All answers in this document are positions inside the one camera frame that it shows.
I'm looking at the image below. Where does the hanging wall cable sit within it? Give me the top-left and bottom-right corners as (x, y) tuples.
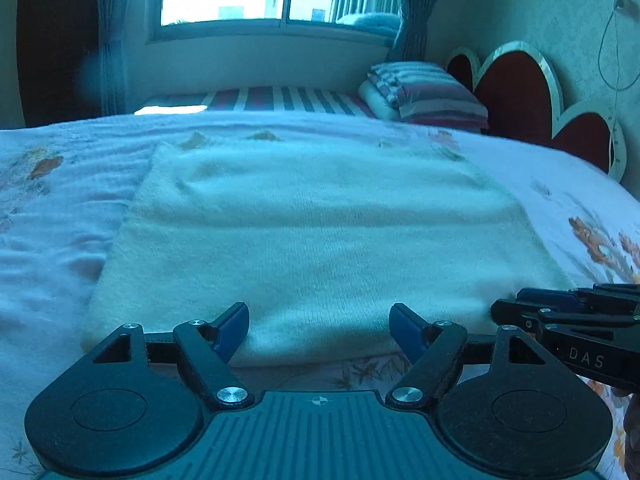
(597, 5), (626, 128)

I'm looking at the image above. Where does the folded white quilt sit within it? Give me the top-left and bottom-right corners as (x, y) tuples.
(357, 80), (401, 121)

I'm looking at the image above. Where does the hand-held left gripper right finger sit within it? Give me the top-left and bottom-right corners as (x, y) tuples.
(385, 302), (551, 412)

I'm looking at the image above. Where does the red scalloped headboard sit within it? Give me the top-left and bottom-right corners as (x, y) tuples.
(445, 40), (628, 183)

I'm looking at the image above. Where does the white towel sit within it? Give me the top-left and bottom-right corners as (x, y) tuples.
(80, 140), (573, 368)

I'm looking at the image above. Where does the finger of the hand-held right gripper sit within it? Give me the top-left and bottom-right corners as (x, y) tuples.
(490, 298), (640, 334)
(516, 283), (640, 314)

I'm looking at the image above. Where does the blue curtain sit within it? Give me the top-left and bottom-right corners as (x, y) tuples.
(95, 0), (133, 118)
(387, 0), (453, 63)

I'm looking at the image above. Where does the dark wooden wardrobe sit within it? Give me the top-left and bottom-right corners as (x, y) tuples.
(15, 0), (103, 128)

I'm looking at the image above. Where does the striped mattress sheet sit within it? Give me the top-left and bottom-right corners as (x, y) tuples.
(135, 86), (376, 118)

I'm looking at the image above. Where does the person's right hand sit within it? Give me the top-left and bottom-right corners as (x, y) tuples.
(622, 395), (640, 476)

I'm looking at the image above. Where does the blue blanket on sill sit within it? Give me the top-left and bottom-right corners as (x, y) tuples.
(335, 11), (403, 37)

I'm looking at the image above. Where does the floral bedsheet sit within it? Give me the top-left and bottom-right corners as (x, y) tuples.
(0, 110), (640, 480)

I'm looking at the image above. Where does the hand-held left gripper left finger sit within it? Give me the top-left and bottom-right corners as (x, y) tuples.
(92, 301), (257, 412)

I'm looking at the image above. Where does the striped pillow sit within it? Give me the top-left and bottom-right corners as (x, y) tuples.
(367, 61), (490, 133)

